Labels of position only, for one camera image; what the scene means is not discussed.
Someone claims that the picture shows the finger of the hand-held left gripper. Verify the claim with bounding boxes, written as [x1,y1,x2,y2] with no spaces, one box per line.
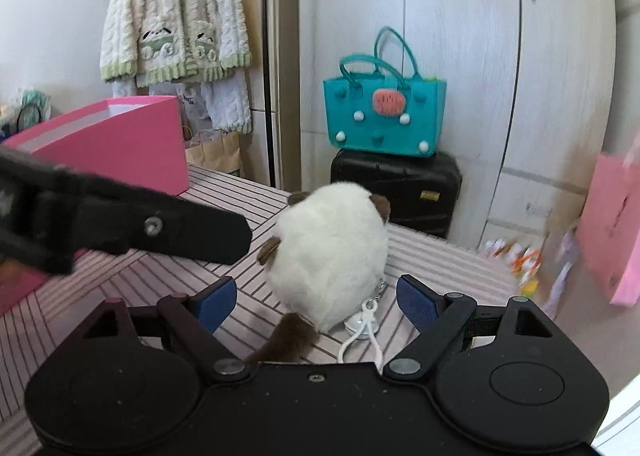
[65,168,253,267]

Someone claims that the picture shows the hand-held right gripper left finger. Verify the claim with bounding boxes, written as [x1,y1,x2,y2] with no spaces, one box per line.
[82,276,251,384]

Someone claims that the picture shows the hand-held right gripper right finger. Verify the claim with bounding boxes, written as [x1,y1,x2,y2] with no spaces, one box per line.
[382,274,556,384]

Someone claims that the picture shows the white plush toy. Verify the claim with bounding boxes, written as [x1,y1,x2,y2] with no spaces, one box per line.
[245,182,392,367]

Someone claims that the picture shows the pink cardboard box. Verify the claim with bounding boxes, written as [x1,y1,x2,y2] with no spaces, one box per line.
[2,96,190,197]

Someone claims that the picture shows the striped tablecloth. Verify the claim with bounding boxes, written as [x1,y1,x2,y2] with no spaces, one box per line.
[0,165,516,437]

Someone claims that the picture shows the pink box lid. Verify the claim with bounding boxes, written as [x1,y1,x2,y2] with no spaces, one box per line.
[0,263,51,317]

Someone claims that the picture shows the brown paper bag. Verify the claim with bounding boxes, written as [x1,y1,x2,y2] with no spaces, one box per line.
[185,128,242,177]

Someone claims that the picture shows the orange and white packets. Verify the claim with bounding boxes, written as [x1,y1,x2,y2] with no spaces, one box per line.
[477,236,543,297]

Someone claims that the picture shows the teal mesh bundle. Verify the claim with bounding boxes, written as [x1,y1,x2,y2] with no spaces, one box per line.
[15,88,51,131]

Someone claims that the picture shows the black suitcase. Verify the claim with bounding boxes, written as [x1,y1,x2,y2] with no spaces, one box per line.
[330,148,463,240]

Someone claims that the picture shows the white fleece pants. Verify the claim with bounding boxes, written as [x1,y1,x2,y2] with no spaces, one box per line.
[110,68,253,134]

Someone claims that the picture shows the light wooden board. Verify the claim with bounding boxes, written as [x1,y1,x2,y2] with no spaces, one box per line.
[235,0,273,181]

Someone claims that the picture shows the clear plastic bag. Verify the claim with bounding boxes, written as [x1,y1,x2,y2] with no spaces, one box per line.
[542,221,581,317]

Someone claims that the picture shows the black clothes rack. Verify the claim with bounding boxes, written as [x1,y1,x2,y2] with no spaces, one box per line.
[264,0,287,189]

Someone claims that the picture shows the teal felt handbag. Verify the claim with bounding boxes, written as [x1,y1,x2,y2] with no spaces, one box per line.
[322,26,447,158]

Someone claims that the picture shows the pink shopping bag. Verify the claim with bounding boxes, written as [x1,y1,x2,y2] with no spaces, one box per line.
[575,138,640,307]

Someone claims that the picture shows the white fleece cardigan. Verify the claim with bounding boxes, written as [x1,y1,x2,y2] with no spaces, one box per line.
[100,0,252,89]

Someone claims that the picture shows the light wooden wardrobe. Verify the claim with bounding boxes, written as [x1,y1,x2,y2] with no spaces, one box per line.
[297,0,618,257]

